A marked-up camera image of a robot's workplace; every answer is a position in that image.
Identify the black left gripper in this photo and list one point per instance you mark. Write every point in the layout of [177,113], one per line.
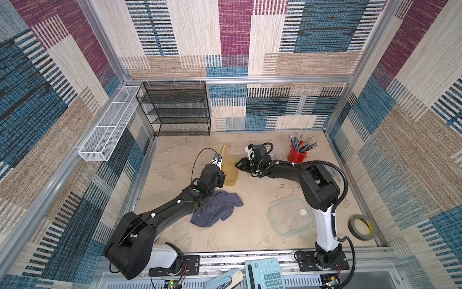
[222,180]

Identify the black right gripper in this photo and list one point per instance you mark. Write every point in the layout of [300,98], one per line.
[247,165]

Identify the yellow lunch box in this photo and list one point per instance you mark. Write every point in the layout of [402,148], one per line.
[229,169]

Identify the yellow lunch box lid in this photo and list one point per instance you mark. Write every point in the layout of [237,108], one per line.
[223,150]

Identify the dark blue cloth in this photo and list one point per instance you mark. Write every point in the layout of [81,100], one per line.
[220,207]

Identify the clear lid green rim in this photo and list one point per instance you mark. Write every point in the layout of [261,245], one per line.
[291,216]

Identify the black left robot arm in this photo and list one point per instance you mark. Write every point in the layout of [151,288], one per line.
[130,246]

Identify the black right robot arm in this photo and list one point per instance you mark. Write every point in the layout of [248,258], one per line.
[324,187]

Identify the red pencil cup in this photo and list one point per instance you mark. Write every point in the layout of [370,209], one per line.
[296,156]

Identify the black mesh shelf rack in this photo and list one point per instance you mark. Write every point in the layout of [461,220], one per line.
[176,108]

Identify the light blue handheld device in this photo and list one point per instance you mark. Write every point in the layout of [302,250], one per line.
[228,280]

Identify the teal calculator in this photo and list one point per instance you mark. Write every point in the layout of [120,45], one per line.
[264,274]

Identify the grey tape roll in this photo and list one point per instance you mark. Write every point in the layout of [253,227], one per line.
[362,227]

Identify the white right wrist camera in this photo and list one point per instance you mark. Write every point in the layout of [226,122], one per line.
[250,152]

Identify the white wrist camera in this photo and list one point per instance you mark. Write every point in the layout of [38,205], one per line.
[217,160]
[250,152]

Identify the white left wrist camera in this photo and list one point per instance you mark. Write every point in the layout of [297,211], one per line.
[217,160]

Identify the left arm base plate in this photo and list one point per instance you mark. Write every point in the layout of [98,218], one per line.
[183,265]

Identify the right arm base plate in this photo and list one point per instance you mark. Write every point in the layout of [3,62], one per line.
[313,261]

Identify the white wire basket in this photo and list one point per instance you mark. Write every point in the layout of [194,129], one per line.
[101,143]

